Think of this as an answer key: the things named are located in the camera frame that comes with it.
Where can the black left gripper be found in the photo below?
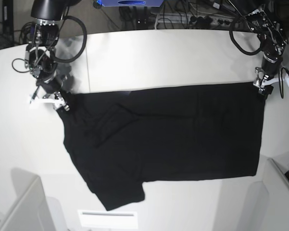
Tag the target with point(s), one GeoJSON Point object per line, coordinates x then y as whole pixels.
{"type": "Point", "coordinates": [263, 75]}

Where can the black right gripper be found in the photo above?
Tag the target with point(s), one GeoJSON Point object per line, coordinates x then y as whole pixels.
{"type": "Point", "coordinates": [52, 83]}

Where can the black T-shirt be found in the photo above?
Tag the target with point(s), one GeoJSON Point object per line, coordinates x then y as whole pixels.
{"type": "Point", "coordinates": [117, 141]}

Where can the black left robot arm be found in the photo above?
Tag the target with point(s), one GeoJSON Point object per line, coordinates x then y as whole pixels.
{"type": "Point", "coordinates": [269, 30]}

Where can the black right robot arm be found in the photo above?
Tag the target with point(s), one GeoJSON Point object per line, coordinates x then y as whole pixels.
{"type": "Point", "coordinates": [40, 53]}

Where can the blue box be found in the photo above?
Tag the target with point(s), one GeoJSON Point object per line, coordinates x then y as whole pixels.
{"type": "Point", "coordinates": [126, 3]}

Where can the white power strip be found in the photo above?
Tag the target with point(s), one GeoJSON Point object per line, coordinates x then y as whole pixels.
{"type": "Point", "coordinates": [190, 21]}

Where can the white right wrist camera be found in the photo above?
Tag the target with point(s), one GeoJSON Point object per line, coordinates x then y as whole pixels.
{"type": "Point", "coordinates": [36, 102]}

